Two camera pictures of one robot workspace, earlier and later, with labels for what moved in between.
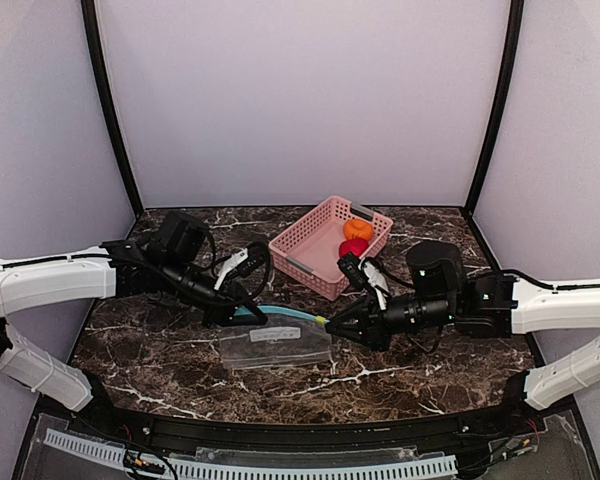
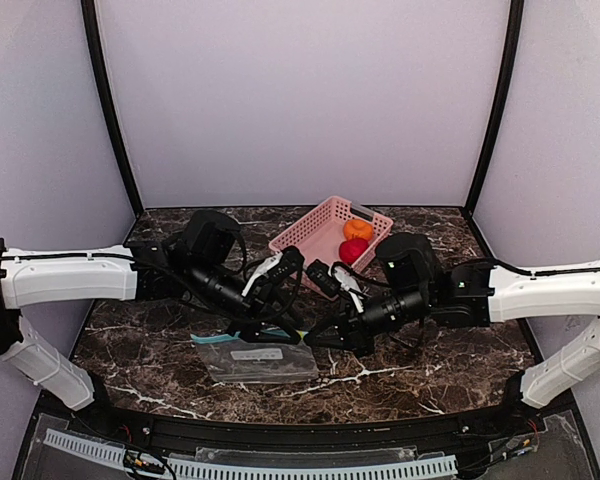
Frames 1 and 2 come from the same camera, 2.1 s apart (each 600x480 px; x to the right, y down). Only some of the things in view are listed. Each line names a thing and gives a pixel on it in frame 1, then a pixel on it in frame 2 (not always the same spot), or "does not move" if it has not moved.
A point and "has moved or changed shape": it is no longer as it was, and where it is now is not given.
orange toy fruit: [357, 229] does not move
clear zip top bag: [290, 337] has moved or changed shape
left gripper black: [230, 301] -> [259, 310]
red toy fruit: [353, 245] does not move
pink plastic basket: [309, 254] does not move
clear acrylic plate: [404, 451] does not move
